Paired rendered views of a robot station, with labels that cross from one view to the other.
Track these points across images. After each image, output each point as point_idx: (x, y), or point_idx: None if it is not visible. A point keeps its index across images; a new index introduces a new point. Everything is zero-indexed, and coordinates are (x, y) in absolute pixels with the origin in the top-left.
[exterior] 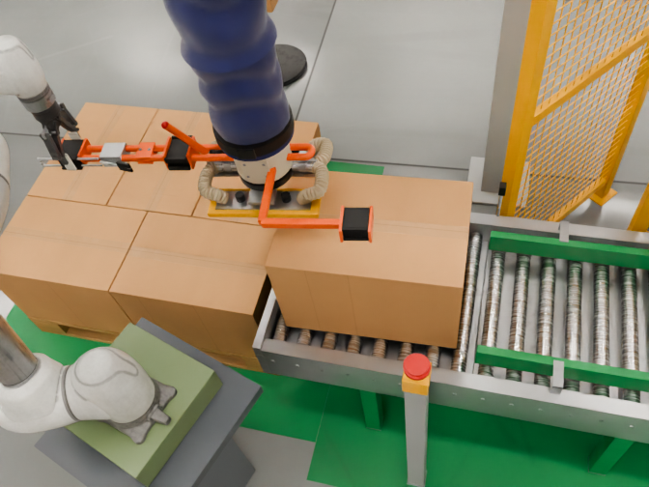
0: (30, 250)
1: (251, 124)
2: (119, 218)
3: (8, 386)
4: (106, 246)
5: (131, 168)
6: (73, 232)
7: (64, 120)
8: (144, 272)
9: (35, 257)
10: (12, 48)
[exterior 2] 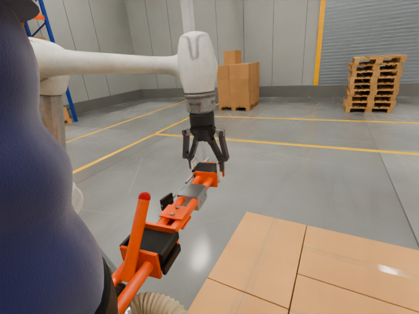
0: (256, 231)
1: None
2: (280, 284)
3: None
4: (250, 275)
5: (162, 207)
6: (269, 253)
7: (209, 141)
8: (216, 304)
9: (250, 233)
10: (183, 36)
